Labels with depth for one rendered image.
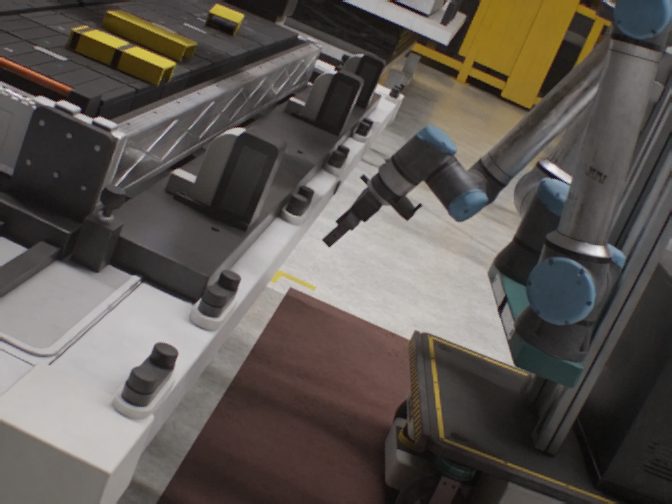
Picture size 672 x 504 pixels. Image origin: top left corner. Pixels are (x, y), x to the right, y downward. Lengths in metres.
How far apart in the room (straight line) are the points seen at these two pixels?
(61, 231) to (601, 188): 1.28
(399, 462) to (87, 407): 1.84
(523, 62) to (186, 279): 10.93
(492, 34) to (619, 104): 9.96
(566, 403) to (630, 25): 0.99
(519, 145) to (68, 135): 1.34
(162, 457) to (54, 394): 1.62
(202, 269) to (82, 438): 0.43
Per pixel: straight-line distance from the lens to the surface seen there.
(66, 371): 1.12
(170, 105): 1.64
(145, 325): 1.28
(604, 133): 2.28
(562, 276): 2.28
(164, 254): 1.39
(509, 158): 2.48
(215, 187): 1.59
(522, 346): 2.50
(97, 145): 1.36
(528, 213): 2.96
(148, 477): 2.58
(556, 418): 2.76
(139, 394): 1.07
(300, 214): 1.85
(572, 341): 2.52
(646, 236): 2.62
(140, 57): 1.67
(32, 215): 1.36
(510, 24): 12.20
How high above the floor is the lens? 1.37
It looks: 17 degrees down
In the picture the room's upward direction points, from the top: 23 degrees clockwise
